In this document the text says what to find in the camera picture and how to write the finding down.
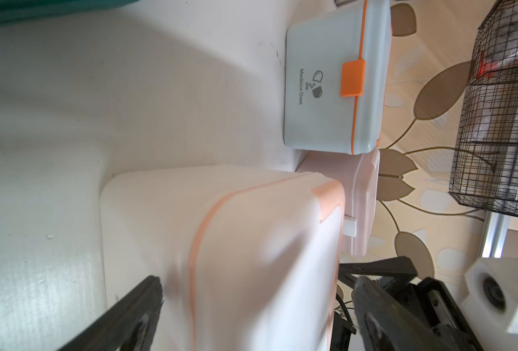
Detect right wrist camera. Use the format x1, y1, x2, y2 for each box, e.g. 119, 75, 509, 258
461, 258, 518, 351

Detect blue box orange trim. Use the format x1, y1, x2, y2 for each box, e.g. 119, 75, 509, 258
284, 0, 392, 155

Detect red tape roll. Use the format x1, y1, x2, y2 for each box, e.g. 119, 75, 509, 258
476, 51, 498, 84

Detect green plastic tool case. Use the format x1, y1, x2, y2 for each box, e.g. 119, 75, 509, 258
0, 0, 136, 26

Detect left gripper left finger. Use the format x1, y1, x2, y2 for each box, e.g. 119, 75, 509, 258
60, 276, 163, 350

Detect right wire basket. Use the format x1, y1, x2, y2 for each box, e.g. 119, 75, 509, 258
449, 1, 518, 217

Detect white box pink trim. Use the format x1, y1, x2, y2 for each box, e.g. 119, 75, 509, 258
100, 165, 345, 350

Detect pink first aid box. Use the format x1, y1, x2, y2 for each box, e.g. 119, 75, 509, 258
296, 149, 380, 257

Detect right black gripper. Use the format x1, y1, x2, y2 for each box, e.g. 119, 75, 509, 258
331, 256, 483, 350

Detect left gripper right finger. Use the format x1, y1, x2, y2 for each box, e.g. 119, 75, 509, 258
354, 276, 451, 350

